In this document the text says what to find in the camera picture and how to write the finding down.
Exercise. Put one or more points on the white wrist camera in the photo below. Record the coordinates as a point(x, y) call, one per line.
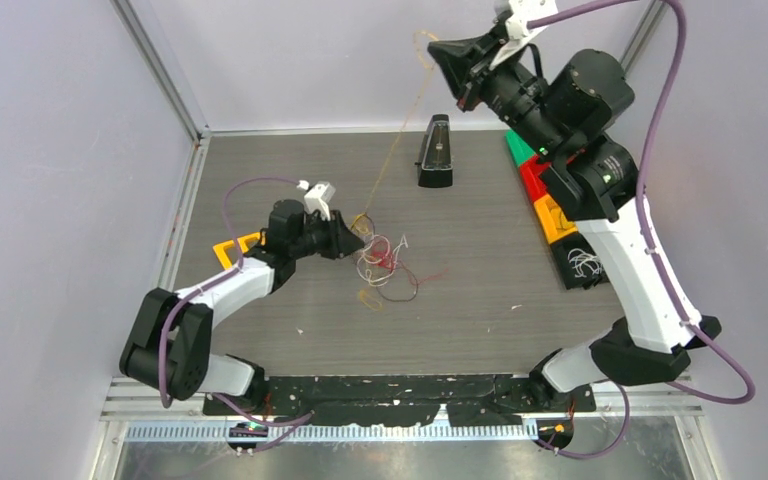
point(316, 197)
point(513, 16)

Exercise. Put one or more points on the green plastic bin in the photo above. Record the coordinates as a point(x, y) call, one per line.
point(519, 150)

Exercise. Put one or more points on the black metronome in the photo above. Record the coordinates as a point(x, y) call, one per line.
point(434, 164)

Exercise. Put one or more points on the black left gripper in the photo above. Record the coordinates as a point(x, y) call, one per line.
point(341, 242)

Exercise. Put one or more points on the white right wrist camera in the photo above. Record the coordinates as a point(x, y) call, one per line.
point(513, 16)

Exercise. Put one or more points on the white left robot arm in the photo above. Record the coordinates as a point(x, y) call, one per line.
point(169, 345)

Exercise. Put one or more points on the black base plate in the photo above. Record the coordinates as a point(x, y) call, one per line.
point(402, 400)

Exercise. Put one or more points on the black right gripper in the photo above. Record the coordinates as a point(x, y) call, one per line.
point(456, 57)

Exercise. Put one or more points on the yellow triangular plastic piece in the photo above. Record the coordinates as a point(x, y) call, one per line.
point(228, 251)

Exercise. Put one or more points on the black plastic bin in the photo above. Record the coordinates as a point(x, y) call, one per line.
point(577, 264)

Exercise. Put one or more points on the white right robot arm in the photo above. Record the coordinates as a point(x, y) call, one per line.
point(593, 180)

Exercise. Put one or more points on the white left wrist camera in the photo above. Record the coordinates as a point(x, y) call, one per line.
point(316, 197)

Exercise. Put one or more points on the red plastic bin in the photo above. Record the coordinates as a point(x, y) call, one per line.
point(530, 172)

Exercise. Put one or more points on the yellow plastic bin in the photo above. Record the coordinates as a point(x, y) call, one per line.
point(553, 221)

